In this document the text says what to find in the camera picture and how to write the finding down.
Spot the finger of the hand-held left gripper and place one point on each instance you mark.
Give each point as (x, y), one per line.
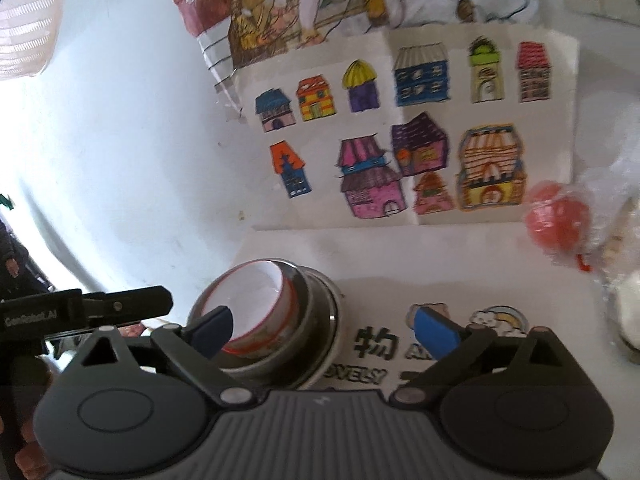
(135, 302)

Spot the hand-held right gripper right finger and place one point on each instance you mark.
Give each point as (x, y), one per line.
(437, 335)

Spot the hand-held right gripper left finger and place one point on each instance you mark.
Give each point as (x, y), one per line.
(212, 332)

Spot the floral ceramic bowl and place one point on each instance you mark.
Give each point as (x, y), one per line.
(260, 300)

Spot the white printed table mat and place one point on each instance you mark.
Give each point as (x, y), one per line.
(500, 280)

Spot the wrapped red tomato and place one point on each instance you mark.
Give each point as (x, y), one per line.
(557, 220)

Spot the white steamed bun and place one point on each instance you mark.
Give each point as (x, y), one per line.
(629, 310)

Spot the clear green-printed plastic bag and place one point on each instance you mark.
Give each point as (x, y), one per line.
(610, 195)

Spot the houses drawing on paper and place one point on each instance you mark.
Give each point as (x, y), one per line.
(350, 125)

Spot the boy with fan drawing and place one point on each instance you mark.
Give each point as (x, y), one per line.
(300, 5)

